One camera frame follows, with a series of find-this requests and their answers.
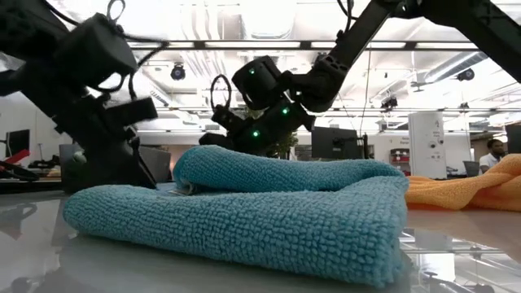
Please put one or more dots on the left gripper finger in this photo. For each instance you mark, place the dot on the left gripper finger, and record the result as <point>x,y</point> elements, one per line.
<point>118,163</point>
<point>142,163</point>

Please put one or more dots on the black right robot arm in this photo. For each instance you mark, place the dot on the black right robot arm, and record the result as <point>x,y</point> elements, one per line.
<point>358,36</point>

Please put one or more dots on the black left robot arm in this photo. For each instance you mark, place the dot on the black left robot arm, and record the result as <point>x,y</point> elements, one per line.
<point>24,28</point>

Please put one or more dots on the orange microfiber towel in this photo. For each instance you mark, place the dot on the orange microfiber towel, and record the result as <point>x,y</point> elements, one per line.
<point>468,193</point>

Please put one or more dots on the grey plastic bin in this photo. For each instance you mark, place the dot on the grey plastic bin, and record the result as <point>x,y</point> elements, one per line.
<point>158,163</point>

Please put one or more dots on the small potted green plant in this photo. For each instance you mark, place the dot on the small potted green plant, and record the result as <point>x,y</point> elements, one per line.
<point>285,144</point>

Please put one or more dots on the red machine part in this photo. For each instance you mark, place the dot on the red machine part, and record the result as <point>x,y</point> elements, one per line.
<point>16,156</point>

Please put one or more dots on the black ceiling spotlight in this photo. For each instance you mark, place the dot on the black ceiling spotlight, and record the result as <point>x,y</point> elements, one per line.
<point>178,72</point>
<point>466,75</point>
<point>389,103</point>

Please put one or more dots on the black computer monitor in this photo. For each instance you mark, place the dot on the black computer monitor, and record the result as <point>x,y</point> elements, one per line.
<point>334,142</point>

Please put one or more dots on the red shelf bins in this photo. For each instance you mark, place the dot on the red shelf bins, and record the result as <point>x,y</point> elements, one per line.
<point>399,156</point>

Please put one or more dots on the white pillar cabinet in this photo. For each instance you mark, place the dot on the white pillar cabinet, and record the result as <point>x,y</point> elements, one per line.
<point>425,142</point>

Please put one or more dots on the person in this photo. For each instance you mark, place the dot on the person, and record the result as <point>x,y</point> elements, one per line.
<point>488,160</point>

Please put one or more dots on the dark monitor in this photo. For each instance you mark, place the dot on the dark monitor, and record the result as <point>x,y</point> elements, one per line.
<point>513,138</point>

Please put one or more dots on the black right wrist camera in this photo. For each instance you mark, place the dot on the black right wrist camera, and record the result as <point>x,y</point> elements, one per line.
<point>226,118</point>

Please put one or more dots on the black wall monitor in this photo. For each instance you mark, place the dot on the black wall monitor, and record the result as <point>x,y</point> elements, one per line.
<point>18,142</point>

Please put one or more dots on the black aluminium rig frame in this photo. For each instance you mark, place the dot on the black aluminium rig frame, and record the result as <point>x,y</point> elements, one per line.
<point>306,45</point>

